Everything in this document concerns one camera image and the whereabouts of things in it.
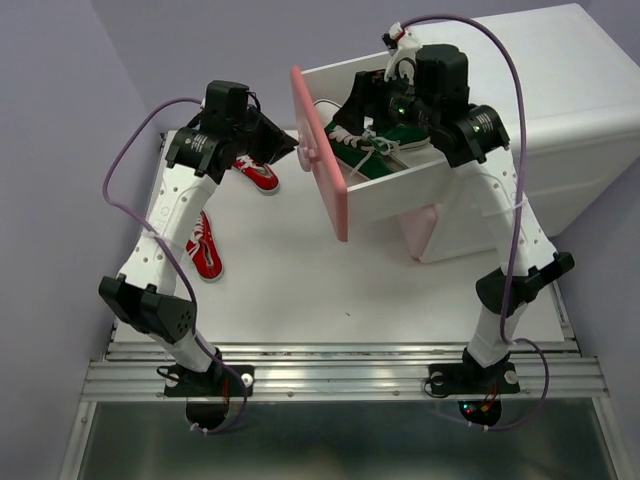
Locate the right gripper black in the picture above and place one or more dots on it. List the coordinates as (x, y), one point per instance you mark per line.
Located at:
(367, 96)

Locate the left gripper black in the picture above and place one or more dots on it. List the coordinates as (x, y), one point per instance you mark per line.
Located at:
(278, 143)

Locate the green sneaker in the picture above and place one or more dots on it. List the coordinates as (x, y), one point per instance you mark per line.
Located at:
(405, 138)
(363, 154)

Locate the drawer pink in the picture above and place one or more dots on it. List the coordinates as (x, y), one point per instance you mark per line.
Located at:
(417, 227)
(351, 200)

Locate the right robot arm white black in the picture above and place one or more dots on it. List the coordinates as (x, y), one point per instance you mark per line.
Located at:
(476, 145)

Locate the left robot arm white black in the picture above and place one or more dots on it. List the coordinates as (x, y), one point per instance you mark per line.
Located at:
(196, 158)

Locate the white shoe cabinet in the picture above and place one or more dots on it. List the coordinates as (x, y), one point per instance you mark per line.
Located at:
(567, 94)

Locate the red sneaker far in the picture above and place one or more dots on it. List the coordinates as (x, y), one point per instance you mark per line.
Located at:
(261, 176)

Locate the red sneaker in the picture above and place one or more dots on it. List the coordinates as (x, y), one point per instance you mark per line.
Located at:
(202, 251)
(261, 176)

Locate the red sneaker near left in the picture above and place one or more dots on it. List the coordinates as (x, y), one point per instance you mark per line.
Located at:
(202, 251)

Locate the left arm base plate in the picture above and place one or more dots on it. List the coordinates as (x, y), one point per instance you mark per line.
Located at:
(216, 400)

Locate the aluminium mounting rail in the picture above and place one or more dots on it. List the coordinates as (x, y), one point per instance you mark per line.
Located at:
(294, 372)

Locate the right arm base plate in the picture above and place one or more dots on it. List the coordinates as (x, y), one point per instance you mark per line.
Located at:
(478, 390)

